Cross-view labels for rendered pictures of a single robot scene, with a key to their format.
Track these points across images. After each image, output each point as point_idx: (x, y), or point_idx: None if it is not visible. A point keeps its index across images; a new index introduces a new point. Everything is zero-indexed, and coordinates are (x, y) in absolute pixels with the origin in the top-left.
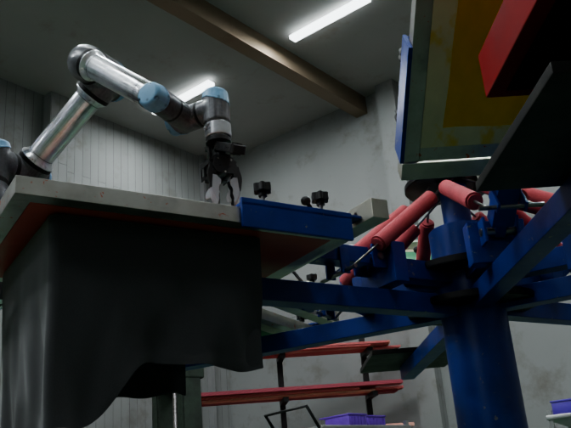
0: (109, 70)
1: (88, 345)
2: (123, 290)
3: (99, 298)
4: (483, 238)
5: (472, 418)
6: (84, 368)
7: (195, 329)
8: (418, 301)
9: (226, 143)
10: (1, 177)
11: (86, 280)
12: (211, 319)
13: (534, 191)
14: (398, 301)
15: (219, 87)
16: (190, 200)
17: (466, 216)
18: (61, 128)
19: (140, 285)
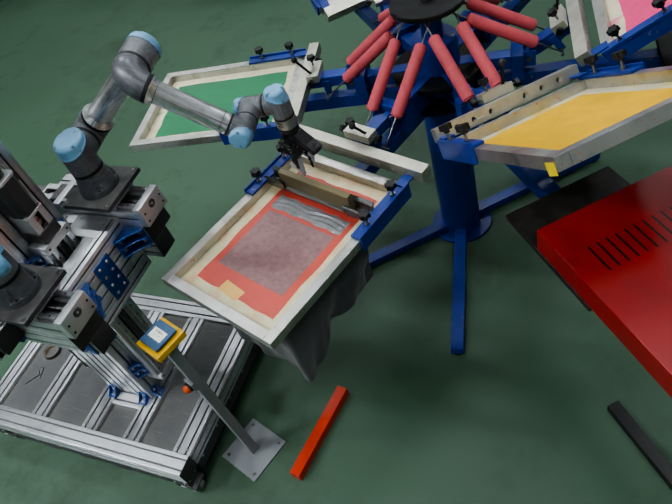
0: (182, 111)
1: (312, 345)
2: (316, 314)
3: (309, 328)
4: None
5: (442, 157)
6: (313, 352)
7: (346, 295)
8: (416, 121)
9: (306, 146)
10: (100, 166)
11: (302, 329)
12: (351, 285)
13: (497, 29)
14: (406, 134)
15: (280, 93)
16: (339, 265)
17: (440, 31)
18: (118, 104)
19: (321, 305)
